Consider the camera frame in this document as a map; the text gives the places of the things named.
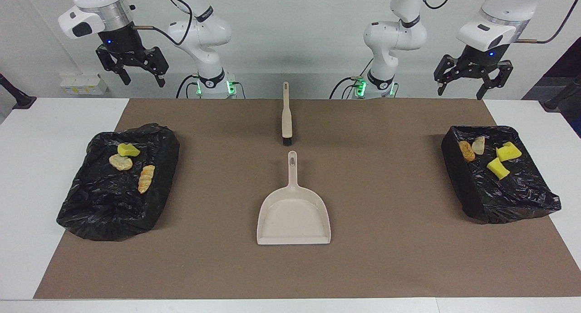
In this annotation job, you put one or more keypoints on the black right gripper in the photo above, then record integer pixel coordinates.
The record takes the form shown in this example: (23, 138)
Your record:
(121, 41)

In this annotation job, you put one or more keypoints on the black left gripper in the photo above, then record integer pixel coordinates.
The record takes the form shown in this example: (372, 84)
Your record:
(483, 58)

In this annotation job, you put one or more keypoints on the beige trash chunk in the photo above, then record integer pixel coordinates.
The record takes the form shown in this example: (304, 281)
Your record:
(146, 178)
(478, 145)
(120, 162)

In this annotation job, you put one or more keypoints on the brown bread roll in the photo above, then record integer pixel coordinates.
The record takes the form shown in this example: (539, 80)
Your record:
(466, 150)

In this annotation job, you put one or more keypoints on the yellow green sponge piece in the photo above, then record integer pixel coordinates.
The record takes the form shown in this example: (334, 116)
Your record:
(508, 152)
(498, 168)
(128, 149)

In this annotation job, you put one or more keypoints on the beige hand brush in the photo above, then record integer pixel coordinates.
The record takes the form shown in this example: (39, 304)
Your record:
(286, 118)

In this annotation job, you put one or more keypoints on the beige plastic dustpan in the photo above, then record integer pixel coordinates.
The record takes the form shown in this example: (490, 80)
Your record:
(294, 213)

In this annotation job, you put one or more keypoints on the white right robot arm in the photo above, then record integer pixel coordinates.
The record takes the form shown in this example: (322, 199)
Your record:
(199, 31)

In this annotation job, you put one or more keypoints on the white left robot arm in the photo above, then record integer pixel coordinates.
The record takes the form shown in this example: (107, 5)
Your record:
(395, 31)

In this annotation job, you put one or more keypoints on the black bag lined bin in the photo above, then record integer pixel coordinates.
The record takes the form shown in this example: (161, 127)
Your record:
(499, 195)
(104, 204)

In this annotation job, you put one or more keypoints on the black clamp stand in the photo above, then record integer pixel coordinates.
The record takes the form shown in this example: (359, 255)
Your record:
(20, 100)
(556, 102)

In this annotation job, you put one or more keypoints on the brown table mat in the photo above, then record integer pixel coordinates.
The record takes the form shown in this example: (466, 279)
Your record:
(317, 267)

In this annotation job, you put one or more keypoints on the white wall socket box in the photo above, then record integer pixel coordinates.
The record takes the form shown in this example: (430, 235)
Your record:
(84, 85)

